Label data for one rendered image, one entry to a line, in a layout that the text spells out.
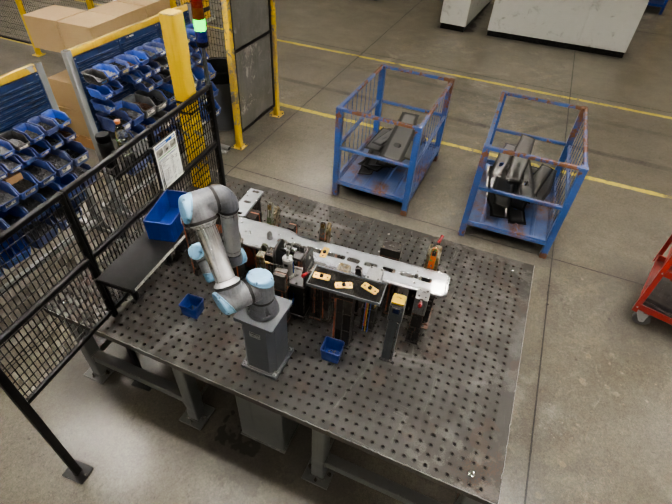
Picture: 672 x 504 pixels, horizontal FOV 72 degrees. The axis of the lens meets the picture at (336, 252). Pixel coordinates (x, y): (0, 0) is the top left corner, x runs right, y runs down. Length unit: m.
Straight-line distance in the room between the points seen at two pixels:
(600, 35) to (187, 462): 9.13
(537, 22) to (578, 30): 0.71
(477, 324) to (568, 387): 1.08
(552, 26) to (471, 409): 8.28
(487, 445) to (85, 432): 2.34
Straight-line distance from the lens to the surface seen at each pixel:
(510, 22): 9.93
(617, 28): 9.97
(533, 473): 3.26
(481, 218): 4.49
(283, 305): 2.21
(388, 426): 2.34
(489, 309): 2.92
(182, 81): 3.02
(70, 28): 5.29
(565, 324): 4.06
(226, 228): 2.08
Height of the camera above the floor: 2.77
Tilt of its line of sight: 43 degrees down
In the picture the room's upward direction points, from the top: 3 degrees clockwise
